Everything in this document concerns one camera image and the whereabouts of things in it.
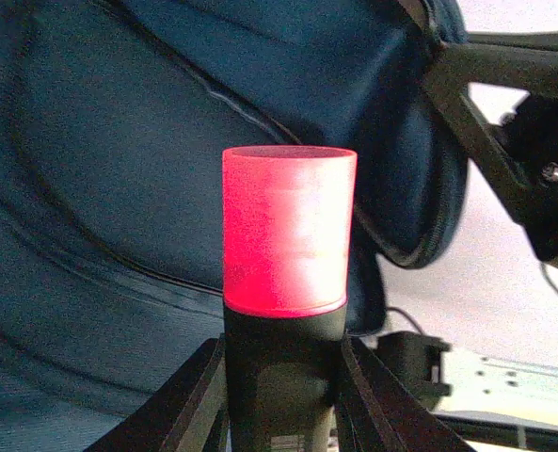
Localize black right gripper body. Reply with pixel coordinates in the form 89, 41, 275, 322
499, 94, 558, 268

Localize red capped marker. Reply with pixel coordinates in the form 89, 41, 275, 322
222, 145, 357, 451

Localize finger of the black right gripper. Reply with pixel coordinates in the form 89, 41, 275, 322
436, 32, 558, 100
423, 80, 532, 226

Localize navy blue student backpack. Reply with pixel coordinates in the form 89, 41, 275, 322
0, 1, 467, 451

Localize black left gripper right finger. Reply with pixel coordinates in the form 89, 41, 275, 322
335, 337, 472, 452

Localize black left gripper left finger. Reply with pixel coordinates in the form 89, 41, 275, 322
87, 337, 229, 452

